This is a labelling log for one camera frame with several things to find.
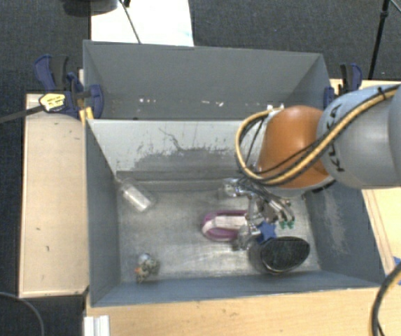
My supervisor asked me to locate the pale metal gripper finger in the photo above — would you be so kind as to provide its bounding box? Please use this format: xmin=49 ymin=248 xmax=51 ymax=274
xmin=246 ymin=220 xmax=262 ymax=237
xmin=236 ymin=226 xmax=254 ymax=251

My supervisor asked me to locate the blue star shape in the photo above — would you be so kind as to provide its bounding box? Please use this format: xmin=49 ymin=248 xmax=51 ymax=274
xmin=257 ymin=220 xmax=279 ymax=241

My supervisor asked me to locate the black oval brush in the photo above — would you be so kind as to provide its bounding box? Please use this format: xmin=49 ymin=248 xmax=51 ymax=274
xmin=248 ymin=235 xmax=311 ymax=275

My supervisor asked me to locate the grey metal bin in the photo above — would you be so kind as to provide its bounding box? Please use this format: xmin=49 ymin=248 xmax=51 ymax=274
xmin=82 ymin=39 xmax=386 ymax=308

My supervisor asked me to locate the pale wood flat board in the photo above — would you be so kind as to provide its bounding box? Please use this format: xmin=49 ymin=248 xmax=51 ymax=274
xmin=17 ymin=92 xmax=91 ymax=299

